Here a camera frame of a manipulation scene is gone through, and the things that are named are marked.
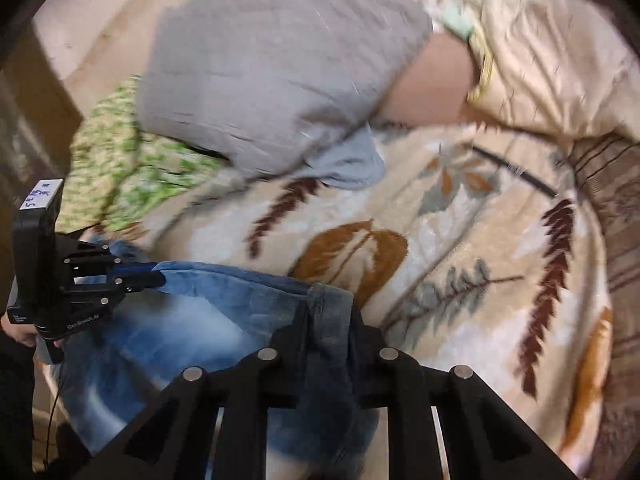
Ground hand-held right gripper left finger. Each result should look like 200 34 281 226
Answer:
65 304 314 480

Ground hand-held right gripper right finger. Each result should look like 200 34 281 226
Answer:
349 304 581 480

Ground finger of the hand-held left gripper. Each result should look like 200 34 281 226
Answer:
64 242 167 282
64 279 166 333

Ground blue denim pants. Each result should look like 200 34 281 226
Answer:
47 240 381 480

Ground person's left hand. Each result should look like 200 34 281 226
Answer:
2 316 37 348

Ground green floral cloth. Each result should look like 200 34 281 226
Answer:
67 74 223 235

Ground leaf printed blanket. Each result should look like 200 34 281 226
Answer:
65 120 617 480

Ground brown wooden furniture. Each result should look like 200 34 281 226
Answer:
0 22 85 243

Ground person's dark clothing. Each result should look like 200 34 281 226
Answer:
0 340 68 480

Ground grey pillow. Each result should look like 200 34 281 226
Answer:
135 0 477 192

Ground brown striped blanket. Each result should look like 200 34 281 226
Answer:
567 132 640 463

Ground mint green cloth piece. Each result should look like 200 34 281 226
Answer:
440 2 477 42

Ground cream quilted pillow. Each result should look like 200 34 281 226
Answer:
440 0 640 146

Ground black cable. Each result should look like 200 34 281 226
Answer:
469 144 560 199

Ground yellow cord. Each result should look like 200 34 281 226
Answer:
466 25 497 104

